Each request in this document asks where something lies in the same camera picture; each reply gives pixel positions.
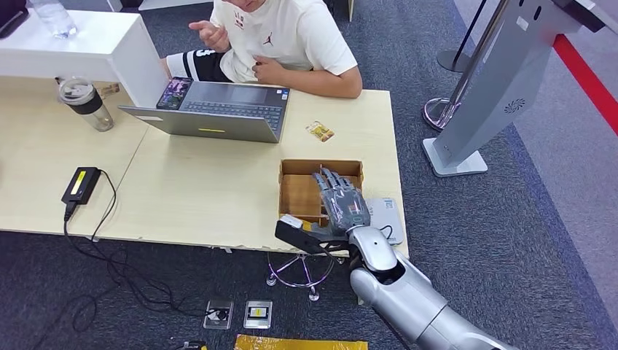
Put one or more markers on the person's left hand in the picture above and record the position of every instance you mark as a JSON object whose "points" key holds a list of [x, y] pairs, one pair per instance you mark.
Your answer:
{"points": [[268, 70]]}

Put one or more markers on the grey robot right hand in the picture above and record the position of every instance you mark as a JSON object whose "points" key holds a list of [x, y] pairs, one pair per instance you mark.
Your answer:
{"points": [[345, 205]]}

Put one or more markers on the person's right hand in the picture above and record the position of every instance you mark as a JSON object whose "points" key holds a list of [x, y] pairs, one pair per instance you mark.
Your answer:
{"points": [[212, 34]]}

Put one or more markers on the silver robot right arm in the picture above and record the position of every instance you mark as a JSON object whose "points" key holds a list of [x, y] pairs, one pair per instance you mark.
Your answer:
{"points": [[410, 304]]}

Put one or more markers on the person's left forearm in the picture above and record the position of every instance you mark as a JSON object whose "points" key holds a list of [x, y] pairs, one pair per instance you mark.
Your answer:
{"points": [[326, 83]]}

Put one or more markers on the white card reader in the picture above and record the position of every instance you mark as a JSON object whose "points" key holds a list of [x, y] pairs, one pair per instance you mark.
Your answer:
{"points": [[386, 212]]}

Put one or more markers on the person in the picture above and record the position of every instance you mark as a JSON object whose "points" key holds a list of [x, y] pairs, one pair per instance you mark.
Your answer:
{"points": [[289, 34]]}

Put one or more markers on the yellow printed card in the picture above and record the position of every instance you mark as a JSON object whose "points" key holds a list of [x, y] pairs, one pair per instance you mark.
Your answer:
{"points": [[319, 131]]}

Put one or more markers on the yellow plastic strip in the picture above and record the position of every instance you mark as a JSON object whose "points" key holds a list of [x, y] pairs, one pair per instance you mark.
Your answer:
{"points": [[306, 225]]}

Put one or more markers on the wooden divided box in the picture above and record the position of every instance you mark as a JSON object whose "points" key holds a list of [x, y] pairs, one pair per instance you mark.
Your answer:
{"points": [[294, 193]]}

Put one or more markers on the black smartphone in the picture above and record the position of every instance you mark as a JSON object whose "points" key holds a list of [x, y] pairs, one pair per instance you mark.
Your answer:
{"points": [[174, 93]]}

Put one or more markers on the grey laptop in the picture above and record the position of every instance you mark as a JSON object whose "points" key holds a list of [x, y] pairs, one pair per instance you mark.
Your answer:
{"points": [[212, 123]]}

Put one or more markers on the chrome stool base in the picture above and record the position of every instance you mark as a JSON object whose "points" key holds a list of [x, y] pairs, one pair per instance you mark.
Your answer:
{"points": [[300, 284]]}

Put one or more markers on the white raised desk shelf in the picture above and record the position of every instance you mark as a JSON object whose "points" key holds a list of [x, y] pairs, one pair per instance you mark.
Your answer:
{"points": [[96, 48]]}

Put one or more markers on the silver floor socket yellow label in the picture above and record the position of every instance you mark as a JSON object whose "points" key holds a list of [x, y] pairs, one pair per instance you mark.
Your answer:
{"points": [[258, 315]]}

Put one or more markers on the clear tumbler with black band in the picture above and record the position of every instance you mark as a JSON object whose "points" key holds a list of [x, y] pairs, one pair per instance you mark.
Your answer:
{"points": [[89, 106]]}

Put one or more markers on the yellow plastic package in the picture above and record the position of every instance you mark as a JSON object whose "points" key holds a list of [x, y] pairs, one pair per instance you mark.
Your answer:
{"points": [[299, 344]]}

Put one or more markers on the chrome stanchion pole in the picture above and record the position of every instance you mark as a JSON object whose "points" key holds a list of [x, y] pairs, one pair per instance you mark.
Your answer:
{"points": [[456, 92]]}

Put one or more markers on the clear plastic water bottle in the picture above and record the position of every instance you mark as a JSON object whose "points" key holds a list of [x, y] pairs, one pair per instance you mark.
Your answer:
{"points": [[54, 19]]}

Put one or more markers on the silver floor socket with plug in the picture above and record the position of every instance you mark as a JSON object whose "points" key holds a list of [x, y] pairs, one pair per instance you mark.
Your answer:
{"points": [[218, 315]]}

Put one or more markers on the dark stanchion pole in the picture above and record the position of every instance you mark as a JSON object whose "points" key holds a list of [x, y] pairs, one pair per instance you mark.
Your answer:
{"points": [[453, 62]]}

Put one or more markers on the black power adapter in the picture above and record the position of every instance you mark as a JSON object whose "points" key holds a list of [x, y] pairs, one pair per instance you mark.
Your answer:
{"points": [[81, 186]]}

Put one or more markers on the grey kiosk stand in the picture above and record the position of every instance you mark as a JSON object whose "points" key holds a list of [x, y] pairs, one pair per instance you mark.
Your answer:
{"points": [[507, 87]]}

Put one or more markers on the black device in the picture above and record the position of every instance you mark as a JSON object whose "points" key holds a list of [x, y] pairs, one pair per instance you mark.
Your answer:
{"points": [[10, 17]]}

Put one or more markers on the black plug with yellow tag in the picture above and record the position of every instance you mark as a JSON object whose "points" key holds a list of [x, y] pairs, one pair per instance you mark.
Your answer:
{"points": [[194, 346]]}

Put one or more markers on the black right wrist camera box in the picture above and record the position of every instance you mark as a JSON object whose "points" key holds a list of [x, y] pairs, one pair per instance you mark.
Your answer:
{"points": [[299, 236]]}

